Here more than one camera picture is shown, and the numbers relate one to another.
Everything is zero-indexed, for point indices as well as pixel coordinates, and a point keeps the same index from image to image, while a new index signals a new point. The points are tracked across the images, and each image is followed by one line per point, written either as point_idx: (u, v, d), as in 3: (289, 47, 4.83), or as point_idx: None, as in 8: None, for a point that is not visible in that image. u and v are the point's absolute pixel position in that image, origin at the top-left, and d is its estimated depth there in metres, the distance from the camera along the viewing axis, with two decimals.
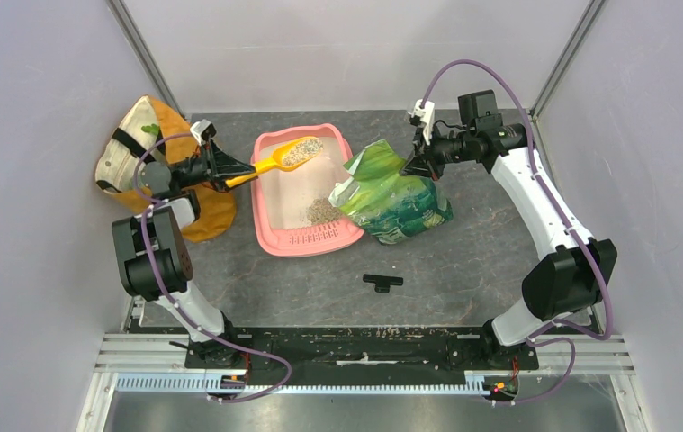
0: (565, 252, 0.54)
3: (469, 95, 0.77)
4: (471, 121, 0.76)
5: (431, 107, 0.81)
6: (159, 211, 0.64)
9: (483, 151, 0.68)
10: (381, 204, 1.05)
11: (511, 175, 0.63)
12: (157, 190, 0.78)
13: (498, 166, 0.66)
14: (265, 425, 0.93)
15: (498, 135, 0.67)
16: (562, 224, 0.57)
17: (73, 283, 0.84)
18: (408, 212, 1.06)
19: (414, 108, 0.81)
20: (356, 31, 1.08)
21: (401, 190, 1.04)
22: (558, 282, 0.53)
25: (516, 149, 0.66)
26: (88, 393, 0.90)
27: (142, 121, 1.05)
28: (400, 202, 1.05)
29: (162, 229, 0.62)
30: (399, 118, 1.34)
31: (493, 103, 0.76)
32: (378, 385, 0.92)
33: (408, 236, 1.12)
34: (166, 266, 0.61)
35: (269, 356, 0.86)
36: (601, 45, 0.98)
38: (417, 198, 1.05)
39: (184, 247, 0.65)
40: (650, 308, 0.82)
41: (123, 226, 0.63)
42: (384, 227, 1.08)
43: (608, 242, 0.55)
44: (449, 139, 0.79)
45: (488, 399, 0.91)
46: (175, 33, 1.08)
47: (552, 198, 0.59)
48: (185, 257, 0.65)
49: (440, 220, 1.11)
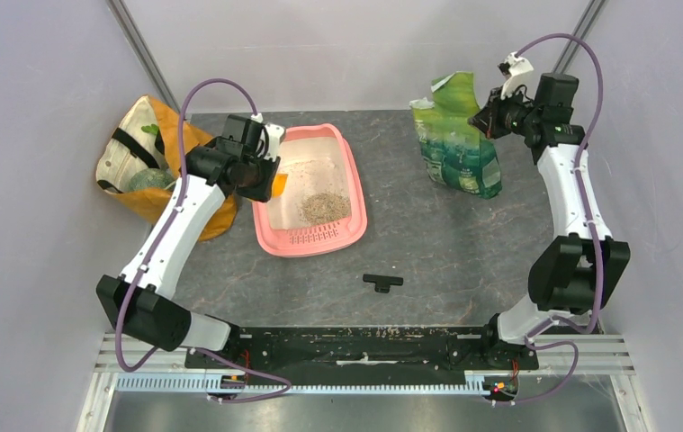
0: (576, 238, 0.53)
3: (551, 77, 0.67)
4: (541, 103, 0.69)
5: (528, 67, 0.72)
6: (149, 301, 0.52)
9: (534, 139, 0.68)
10: (440, 132, 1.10)
11: (552, 166, 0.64)
12: (211, 155, 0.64)
13: (543, 157, 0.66)
14: (265, 425, 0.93)
15: (554, 130, 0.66)
16: (584, 217, 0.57)
17: (72, 282, 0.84)
18: (454, 158, 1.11)
19: (509, 56, 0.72)
20: (355, 31, 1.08)
21: (462, 135, 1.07)
22: (560, 265, 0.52)
25: (566, 144, 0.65)
26: (88, 392, 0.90)
27: (142, 121, 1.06)
28: (454, 145, 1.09)
29: (147, 320, 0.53)
30: (399, 118, 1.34)
31: (572, 95, 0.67)
32: (378, 385, 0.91)
33: (444, 178, 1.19)
34: (154, 342, 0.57)
35: (269, 376, 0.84)
36: (603, 45, 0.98)
38: (467, 152, 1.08)
39: (175, 318, 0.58)
40: (650, 308, 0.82)
41: (108, 295, 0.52)
42: (432, 155, 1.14)
43: (626, 244, 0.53)
44: (523, 106, 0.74)
45: (488, 399, 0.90)
46: (176, 32, 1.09)
47: (583, 193, 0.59)
48: (179, 323, 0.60)
49: (473, 186, 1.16)
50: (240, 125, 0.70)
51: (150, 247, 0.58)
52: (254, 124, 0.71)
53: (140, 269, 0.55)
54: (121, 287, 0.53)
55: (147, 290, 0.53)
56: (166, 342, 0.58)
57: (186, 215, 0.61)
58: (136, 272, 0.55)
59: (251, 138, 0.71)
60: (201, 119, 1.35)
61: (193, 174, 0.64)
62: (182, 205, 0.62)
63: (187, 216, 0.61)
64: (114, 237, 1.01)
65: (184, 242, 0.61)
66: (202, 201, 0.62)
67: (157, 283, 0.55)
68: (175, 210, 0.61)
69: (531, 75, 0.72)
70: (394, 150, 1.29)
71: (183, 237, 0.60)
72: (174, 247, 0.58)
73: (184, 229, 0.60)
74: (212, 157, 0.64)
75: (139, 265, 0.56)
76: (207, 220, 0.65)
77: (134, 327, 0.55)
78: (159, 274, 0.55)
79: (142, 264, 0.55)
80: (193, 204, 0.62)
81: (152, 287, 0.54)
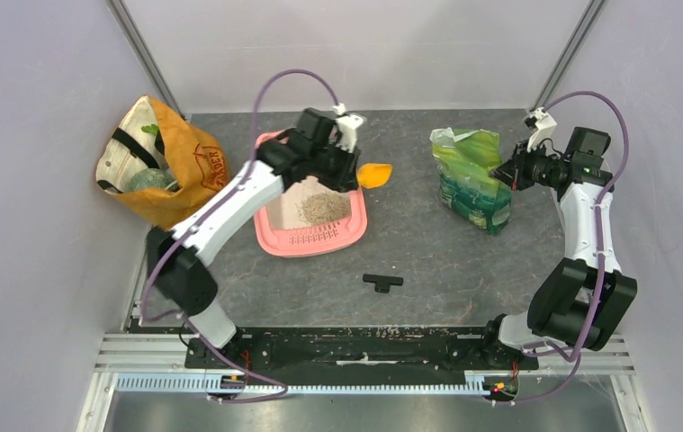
0: (582, 263, 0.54)
3: (583, 128, 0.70)
4: (570, 152, 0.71)
5: (552, 121, 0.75)
6: (186, 260, 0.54)
9: (561, 178, 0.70)
10: (454, 173, 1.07)
11: (573, 201, 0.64)
12: (278, 153, 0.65)
13: (568, 193, 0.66)
14: (265, 425, 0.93)
15: (582, 171, 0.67)
16: (595, 247, 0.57)
17: (72, 281, 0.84)
18: (467, 197, 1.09)
19: (534, 110, 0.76)
20: (355, 31, 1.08)
21: (476, 181, 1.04)
22: (561, 291, 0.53)
25: (591, 183, 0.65)
26: (88, 393, 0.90)
27: (142, 121, 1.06)
28: (468, 187, 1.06)
29: (177, 281, 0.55)
30: (399, 119, 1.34)
31: (602, 148, 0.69)
32: (378, 385, 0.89)
33: (453, 210, 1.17)
34: (177, 303, 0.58)
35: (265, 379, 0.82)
36: (602, 45, 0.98)
38: (480, 196, 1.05)
39: (203, 288, 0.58)
40: (650, 308, 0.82)
41: (156, 244, 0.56)
42: (445, 186, 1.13)
43: (634, 281, 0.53)
44: (548, 160, 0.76)
45: (488, 399, 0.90)
46: (176, 32, 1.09)
47: (597, 226, 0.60)
48: (206, 292, 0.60)
49: (483, 225, 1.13)
50: (314, 120, 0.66)
51: (204, 211, 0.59)
52: (326, 121, 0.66)
53: (189, 228, 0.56)
54: (168, 241, 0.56)
55: (189, 249, 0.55)
56: (189, 308, 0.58)
57: (247, 193, 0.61)
58: (184, 229, 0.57)
59: (324, 132, 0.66)
60: (201, 119, 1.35)
61: (260, 160, 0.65)
62: (245, 184, 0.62)
63: (247, 194, 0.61)
64: (114, 237, 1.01)
65: (237, 220, 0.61)
66: (264, 186, 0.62)
67: (199, 247, 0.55)
68: (236, 186, 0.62)
69: (552, 130, 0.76)
70: (393, 151, 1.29)
71: (237, 213, 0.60)
72: (225, 220, 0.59)
73: (239, 206, 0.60)
74: (280, 154, 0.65)
75: (191, 226, 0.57)
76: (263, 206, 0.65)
77: (164, 285, 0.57)
78: (205, 239, 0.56)
79: (192, 226, 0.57)
80: (254, 185, 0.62)
81: (193, 248, 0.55)
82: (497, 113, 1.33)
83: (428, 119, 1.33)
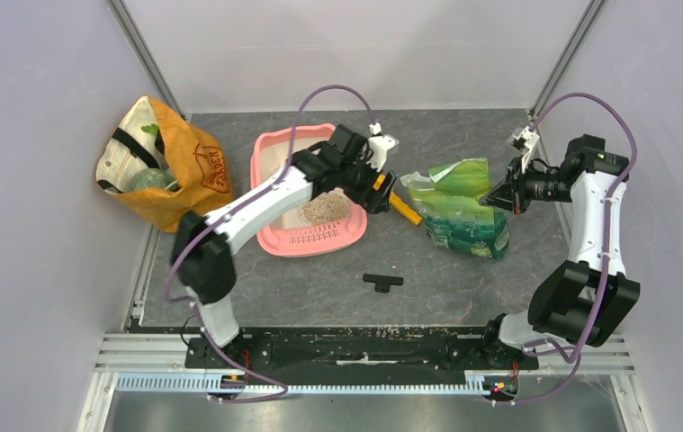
0: (584, 266, 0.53)
3: (583, 137, 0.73)
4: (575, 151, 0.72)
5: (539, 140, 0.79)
6: (216, 246, 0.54)
9: (573, 164, 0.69)
10: (444, 211, 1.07)
11: (584, 193, 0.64)
12: (315, 162, 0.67)
13: (579, 181, 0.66)
14: (265, 425, 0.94)
15: (596, 157, 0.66)
16: (600, 247, 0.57)
17: (72, 281, 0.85)
18: (464, 233, 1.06)
19: (523, 130, 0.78)
20: (355, 31, 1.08)
21: (469, 212, 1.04)
22: (561, 292, 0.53)
25: (604, 173, 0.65)
26: (88, 393, 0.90)
27: (142, 121, 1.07)
28: (462, 221, 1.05)
29: (202, 265, 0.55)
30: (398, 118, 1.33)
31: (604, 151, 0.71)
32: (378, 385, 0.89)
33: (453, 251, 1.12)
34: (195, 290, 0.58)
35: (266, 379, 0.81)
36: (603, 44, 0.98)
38: (478, 227, 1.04)
39: (222, 277, 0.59)
40: (650, 308, 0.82)
41: (188, 227, 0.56)
42: (435, 230, 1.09)
43: (638, 284, 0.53)
44: (548, 177, 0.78)
45: (488, 399, 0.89)
46: (176, 32, 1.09)
47: (605, 223, 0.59)
48: (223, 283, 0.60)
49: (488, 255, 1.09)
50: (345, 136, 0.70)
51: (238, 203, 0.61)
52: (358, 138, 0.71)
53: (222, 216, 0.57)
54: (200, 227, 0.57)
55: (219, 237, 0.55)
56: (206, 294, 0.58)
57: (279, 193, 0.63)
58: (217, 218, 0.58)
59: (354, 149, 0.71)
60: (201, 119, 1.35)
61: (295, 166, 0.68)
62: (278, 185, 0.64)
63: (280, 195, 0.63)
64: (114, 237, 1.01)
65: (267, 216, 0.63)
66: (296, 189, 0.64)
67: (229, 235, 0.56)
68: (270, 186, 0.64)
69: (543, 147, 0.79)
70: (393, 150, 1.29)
71: (268, 211, 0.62)
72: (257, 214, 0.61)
73: (273, 204, 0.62)
74: (315, 163, 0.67)
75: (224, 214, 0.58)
76: (291, 208, 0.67)
77: (187, 271, 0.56)
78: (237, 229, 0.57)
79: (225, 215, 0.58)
80: (286, 188, 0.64)
81: (224, 236, 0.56)
82: (497, 113, 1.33)
83: (428, 119, 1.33)
